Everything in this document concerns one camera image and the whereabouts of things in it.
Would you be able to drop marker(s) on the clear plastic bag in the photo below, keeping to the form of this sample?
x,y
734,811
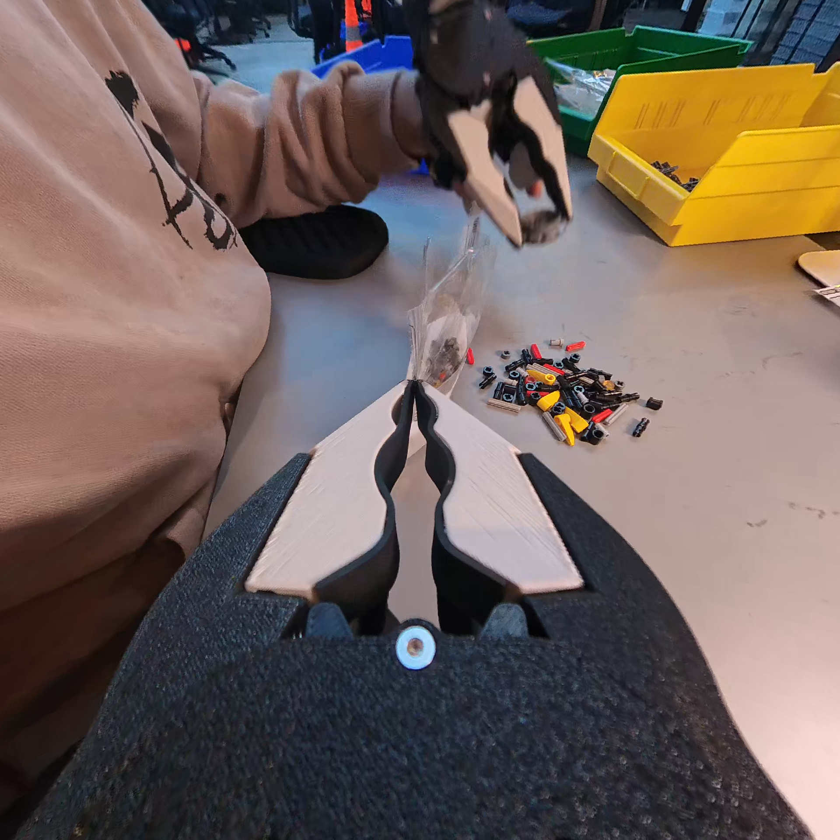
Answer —
x,y
449,322

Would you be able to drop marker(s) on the pile of mixed small plastic parts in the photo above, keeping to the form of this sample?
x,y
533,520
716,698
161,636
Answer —
x,y
565,394

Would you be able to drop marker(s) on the grey round plastic wheel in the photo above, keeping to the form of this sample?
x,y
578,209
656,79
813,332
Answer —
x,y
546,229

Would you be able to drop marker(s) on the blue storage bin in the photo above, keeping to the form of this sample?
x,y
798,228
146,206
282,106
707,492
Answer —
x,y
374,55

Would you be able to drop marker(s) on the heap of black connector pegs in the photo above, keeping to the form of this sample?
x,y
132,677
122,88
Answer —
x,y
676,175

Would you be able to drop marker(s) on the black armrest pad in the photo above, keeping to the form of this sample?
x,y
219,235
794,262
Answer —
x,y
315,243

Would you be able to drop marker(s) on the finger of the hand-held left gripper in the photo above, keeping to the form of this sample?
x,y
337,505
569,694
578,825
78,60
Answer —
x,y
486,164
545,138

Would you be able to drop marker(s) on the black office chair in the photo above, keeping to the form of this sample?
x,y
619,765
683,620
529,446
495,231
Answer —
x,y
190,33

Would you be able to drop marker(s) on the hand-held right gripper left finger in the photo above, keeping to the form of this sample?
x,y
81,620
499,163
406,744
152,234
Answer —
x,y
328,519

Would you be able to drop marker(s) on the person's left forearm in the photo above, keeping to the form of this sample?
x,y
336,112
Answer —
x,y
302,138

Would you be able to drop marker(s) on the clear bag of parts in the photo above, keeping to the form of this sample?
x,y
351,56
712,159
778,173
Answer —
x,y
578,89

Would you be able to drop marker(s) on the orange traffic cone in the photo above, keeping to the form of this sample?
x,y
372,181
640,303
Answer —
x,y
353,24

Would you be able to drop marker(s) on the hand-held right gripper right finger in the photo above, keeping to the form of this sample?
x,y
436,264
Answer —
x,y
505,525

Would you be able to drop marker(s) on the yellow storage bin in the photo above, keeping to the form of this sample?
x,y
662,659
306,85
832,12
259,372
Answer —
x,y
735,197

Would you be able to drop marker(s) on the person's beige printed sweatshirt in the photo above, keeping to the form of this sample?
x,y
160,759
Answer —
x,y
92,328

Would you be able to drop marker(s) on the green storage bin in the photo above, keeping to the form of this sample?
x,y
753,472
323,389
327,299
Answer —
x,y
656,53

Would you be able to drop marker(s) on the grey desk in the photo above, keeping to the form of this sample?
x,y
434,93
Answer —
x,y
683,499

